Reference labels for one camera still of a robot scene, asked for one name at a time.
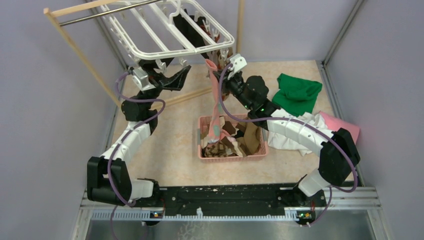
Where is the pink cloth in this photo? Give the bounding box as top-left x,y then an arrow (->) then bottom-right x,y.
319,111 -> 360,144

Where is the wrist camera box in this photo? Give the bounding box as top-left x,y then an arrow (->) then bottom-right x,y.
131,67 -> 156,92
229,53 -> 248,72

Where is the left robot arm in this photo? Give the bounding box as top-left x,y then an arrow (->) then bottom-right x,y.
86,61 -> 192,207

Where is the green shirt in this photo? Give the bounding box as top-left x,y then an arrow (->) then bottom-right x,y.
271,73 -> 323,117

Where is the pink sock with teal spots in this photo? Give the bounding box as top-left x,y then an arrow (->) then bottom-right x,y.
205,59 -> 222,145

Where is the black hanging sock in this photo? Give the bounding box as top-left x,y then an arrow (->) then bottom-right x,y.
173,14 -> 209,59

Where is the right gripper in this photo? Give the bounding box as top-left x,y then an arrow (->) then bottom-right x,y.
213,69 -> 253,111

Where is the pile of socks in basket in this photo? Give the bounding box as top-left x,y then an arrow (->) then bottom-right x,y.
202,117 -> 264,159

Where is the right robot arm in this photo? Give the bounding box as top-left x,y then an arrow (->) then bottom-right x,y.
211,66 -> 361,206

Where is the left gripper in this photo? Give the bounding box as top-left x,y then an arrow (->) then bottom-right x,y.
138,51 -> 191,111

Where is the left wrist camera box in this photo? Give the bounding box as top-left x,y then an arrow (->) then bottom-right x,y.
131,67 -> 156,92

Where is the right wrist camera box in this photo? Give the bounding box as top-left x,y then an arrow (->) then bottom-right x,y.
229,53 -> 248,72

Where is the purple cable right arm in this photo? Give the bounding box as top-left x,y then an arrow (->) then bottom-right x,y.
216,62 -> 359,228

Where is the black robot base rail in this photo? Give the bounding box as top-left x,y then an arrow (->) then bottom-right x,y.
82,183 -> 382,228

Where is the wooden clothes rack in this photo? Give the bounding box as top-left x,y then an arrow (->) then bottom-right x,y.
43,0 -> 245,106

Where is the orange brown argyle sock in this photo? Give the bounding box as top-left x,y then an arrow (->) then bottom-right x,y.
208,50 -> 230,103

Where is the white cloth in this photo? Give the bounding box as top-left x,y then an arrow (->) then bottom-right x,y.
267,109 -> 333,156

